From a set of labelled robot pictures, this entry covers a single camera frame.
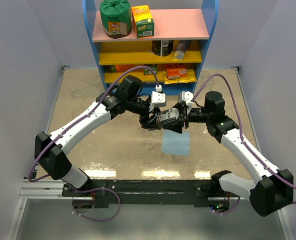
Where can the silver foil pouch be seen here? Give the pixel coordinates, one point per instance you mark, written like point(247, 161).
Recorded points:
point(181, 49)

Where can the yellow snack bag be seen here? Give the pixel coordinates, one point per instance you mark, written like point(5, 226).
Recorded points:
point(189, 78)

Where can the small green box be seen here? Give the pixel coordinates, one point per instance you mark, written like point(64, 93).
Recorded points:
point(153, 67)

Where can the blue shelf unit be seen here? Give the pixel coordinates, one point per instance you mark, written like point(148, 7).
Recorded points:
point(196, 25)

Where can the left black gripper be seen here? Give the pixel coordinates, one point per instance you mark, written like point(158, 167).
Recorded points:
point(147, 122)

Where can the green toilet paper pack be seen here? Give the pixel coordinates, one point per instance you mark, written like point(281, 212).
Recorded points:
point(116, 18)

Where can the orange packet left shelf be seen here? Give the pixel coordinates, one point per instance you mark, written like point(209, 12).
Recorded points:
point(119, 68)

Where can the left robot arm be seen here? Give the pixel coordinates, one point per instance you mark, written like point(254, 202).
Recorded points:
point(51, 150)

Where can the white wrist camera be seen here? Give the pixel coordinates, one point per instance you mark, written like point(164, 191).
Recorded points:
point(158, 98)
point(185, 97)

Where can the orange box on shelf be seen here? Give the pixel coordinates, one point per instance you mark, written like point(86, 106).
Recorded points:
point(175, 70)

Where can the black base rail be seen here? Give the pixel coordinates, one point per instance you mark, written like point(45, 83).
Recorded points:
point(100, 193)

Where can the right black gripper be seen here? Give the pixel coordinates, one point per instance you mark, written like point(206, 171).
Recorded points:
point(182, 109)

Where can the orange green sponge box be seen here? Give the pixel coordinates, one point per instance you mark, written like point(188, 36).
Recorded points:
point(143, 21)

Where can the light blue cleaning cloth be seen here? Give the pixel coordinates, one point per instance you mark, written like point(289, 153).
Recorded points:
point(176, 143)

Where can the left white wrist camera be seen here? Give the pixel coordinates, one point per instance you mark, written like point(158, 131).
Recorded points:
point(158, 98)

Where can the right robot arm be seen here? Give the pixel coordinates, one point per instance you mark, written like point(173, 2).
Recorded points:
point(269, 189)

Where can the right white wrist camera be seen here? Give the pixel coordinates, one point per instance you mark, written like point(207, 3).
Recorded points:
point(185, 97)

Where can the patterned sunglasses case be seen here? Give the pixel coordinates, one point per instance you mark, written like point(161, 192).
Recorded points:
point(168, 117)

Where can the black labelled can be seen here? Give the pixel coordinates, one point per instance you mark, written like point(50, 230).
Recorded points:
point(162, 48)

